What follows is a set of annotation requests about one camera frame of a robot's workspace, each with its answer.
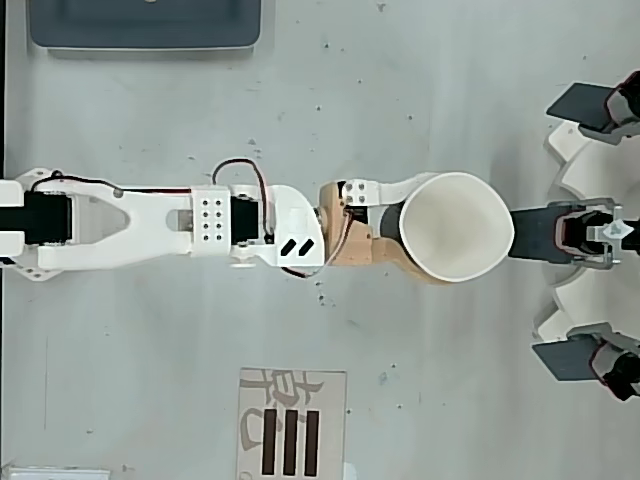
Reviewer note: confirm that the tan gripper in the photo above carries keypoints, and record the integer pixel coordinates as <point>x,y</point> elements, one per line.
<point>356,250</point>

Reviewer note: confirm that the white paper cup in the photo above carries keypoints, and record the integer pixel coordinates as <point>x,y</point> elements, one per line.
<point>457,225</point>

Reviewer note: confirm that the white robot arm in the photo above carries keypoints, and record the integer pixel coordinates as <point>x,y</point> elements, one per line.
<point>150,220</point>

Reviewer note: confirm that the dark grey valve paddle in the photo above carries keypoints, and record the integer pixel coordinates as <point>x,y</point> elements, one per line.
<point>565,356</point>
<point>532,234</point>
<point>580,106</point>

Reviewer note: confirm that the printed card with black bars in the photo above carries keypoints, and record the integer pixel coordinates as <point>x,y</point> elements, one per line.
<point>290,425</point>

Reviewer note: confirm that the dark blue tray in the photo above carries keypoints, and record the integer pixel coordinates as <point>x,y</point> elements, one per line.
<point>145,22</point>

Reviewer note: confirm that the white flat box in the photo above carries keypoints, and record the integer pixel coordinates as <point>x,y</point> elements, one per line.
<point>57,474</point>

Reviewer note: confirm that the metal valve hub bracket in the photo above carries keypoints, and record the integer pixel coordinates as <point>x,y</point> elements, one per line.
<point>614,231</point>

